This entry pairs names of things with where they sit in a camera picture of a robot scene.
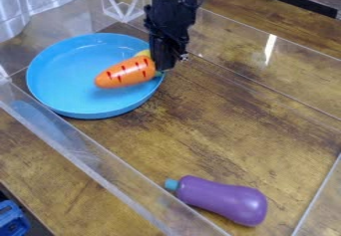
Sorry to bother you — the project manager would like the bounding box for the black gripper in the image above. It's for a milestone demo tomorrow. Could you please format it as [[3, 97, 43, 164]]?
[[146, 0, 204, 71]]

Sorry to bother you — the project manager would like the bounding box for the orange toy carrot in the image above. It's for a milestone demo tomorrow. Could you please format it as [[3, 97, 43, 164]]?
[[95, 55, 162, 89]]

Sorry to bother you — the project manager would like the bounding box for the blue round tray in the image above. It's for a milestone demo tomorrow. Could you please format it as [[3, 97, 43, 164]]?
[[26, 33, 166, 119]]

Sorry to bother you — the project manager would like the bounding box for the yellow toy lemon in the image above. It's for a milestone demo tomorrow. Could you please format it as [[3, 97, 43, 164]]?
[[135, 49, 151, 57]]

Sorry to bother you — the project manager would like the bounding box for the purple toy eggplant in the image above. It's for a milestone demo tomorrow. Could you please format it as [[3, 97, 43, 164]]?
[[165, 175, 268, 227]]

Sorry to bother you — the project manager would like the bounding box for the blue plastic object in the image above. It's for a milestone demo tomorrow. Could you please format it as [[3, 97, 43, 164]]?
[[0, 200, 31, 236]]

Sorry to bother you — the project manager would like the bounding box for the clear acrylic enclosure wall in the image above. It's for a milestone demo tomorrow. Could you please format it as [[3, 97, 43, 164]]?
[[0, 0, 341, 236]]

